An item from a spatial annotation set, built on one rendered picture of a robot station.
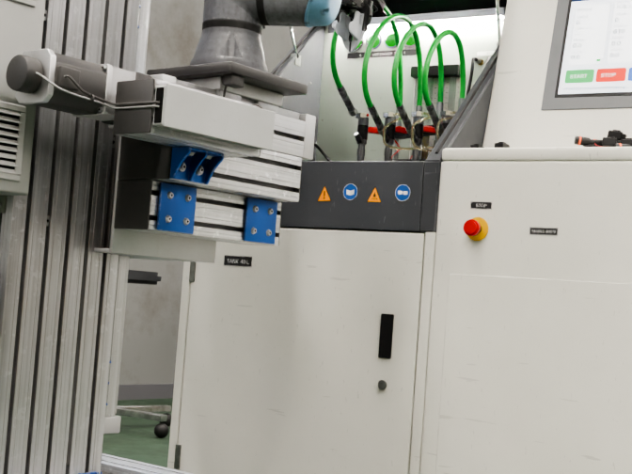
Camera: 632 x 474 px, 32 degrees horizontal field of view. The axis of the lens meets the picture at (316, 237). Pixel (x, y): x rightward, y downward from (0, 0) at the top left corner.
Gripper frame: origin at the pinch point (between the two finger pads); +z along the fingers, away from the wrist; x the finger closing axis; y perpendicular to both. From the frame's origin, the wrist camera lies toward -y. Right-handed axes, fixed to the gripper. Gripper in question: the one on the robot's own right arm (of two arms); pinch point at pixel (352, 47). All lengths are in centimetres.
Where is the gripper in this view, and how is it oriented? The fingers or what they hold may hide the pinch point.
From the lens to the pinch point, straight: 258.5
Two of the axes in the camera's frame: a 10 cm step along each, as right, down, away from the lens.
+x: 8.5, 0.4, -5.2
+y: -5.1, -0.8, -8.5
